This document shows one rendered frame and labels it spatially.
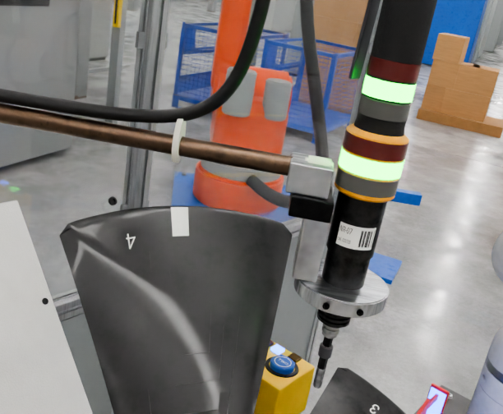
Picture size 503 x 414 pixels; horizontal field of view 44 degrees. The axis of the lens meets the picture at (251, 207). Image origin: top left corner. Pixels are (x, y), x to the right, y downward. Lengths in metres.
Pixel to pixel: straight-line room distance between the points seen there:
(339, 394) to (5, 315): 0.39
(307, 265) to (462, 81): 9.18
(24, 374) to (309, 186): 0.43
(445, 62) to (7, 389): 9.11
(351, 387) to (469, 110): 8.93
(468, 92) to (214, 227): 9.06
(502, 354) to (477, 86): 8.63
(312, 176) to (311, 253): 0.06
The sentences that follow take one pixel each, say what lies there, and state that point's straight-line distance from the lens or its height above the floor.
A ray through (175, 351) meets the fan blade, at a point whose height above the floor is 1.34.
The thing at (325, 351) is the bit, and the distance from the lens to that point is 0.50.
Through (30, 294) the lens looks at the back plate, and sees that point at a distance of 0.76.
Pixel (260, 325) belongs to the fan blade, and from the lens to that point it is 0.59.
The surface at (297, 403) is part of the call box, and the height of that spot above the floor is 1.01.
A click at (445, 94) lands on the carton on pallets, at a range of 9.63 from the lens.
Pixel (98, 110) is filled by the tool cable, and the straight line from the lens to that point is 0.45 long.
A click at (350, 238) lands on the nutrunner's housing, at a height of 1.50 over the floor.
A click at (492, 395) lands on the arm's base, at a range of 1.09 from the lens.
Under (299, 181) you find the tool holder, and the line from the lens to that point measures 0.43.
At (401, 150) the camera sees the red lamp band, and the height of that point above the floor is 1.57.
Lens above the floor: 1.66
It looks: 21 degrees down
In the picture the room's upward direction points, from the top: 10 degrees clockwise
